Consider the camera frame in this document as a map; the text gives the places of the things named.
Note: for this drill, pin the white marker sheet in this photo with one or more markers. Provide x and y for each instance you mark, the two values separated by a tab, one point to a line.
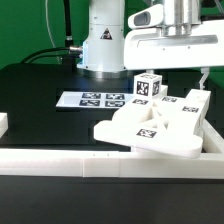
70	99

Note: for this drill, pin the white U-shaped fence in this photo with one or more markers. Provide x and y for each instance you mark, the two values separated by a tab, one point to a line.
36	162

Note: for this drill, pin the white tagged cube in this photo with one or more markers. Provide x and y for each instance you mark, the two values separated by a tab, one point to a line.
147	85

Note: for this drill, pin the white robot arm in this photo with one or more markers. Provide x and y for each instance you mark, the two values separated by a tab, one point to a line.
103	50

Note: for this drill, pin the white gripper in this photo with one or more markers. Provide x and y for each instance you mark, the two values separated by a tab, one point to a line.
174	35

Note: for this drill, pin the white chair back frame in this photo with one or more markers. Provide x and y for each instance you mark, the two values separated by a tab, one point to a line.
153	113

